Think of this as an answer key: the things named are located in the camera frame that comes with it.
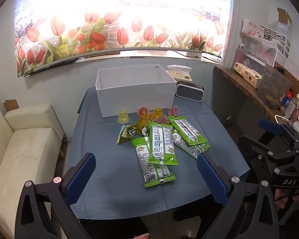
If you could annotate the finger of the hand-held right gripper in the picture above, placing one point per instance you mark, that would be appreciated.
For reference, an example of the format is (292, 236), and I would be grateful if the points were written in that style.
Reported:
(270, 127)
(261, 151)

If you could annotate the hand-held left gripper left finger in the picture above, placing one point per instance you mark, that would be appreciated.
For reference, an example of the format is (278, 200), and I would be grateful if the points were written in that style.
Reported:
(80, 178)

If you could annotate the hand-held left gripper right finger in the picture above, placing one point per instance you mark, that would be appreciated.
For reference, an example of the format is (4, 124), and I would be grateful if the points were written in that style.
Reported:
(211, 179)

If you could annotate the green yellow triangular snack packet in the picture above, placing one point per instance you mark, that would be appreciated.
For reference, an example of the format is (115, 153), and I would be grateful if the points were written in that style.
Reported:
(125, 134)

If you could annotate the yellow-green jelly cup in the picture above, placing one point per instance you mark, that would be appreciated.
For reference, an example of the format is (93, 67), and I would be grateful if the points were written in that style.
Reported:
(122, 117)

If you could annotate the red jelly cup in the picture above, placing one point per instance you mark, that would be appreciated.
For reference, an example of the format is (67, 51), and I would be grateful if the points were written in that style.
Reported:
(143, 111)

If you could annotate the white cardboard box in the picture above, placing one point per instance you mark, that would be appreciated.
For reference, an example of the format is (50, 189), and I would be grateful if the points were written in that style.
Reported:
(137, 92)

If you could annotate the person's right hand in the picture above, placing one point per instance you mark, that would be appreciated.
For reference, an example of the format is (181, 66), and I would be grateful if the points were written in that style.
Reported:
(280, 199)

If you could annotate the blue tablecloth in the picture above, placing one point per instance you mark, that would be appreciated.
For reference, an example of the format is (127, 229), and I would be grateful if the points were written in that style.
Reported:
(109, 179)

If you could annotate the blue red labelled bottle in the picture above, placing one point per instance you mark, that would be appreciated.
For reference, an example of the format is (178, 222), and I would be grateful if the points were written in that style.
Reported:
(286, 100)

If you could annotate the clear plastic container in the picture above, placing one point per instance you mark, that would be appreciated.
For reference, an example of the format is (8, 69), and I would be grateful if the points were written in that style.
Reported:
(274, 86)

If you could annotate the cream patterned tissue box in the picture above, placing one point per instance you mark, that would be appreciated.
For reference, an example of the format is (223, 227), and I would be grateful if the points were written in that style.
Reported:
(248, 76)

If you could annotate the wooden shelf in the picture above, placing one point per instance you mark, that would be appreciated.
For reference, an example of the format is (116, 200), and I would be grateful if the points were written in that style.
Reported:
(235, 82)

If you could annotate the cream leather sofa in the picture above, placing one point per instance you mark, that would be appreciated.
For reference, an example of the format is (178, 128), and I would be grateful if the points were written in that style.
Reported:
(17, 149)

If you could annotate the pink bottle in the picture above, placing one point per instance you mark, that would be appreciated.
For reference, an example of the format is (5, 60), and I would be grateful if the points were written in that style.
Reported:
(239, 56)

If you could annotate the black white-rimmed speaker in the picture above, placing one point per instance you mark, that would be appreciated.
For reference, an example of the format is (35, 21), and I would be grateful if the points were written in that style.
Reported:
(189, 92)

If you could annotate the white drawer organizer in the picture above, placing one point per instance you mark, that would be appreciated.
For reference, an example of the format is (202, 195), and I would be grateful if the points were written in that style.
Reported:
(277, 36)

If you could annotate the floral tissue pack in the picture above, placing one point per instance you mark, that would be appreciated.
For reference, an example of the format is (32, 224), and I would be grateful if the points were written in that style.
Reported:
(251, 29)

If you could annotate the brown cardboard piece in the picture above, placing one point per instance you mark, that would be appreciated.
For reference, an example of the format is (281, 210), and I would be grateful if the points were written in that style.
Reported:
(11, 104)

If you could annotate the soft tissue pack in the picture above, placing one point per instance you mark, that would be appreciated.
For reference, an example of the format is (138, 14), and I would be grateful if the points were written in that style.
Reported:
(179, 71)

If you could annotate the brown cardboard box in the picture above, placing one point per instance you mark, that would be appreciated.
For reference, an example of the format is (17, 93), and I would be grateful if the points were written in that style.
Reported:
(284, 16)

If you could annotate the metal window sill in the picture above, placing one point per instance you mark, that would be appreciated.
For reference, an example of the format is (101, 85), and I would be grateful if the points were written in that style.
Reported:
(144, 53)

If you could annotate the tulip wall poster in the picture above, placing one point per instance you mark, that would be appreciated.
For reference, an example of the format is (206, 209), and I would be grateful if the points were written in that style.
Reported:
(72, 32)

